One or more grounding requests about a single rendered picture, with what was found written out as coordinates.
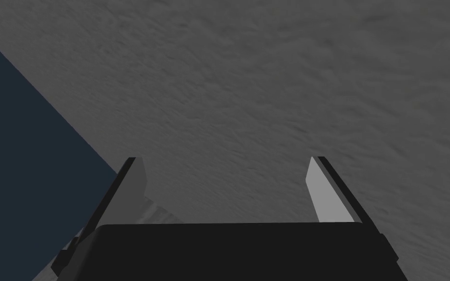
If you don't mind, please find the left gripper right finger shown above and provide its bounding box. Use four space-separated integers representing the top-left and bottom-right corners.
305 156 375 227

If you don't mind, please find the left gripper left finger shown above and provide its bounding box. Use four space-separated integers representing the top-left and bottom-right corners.
77 157 148 243

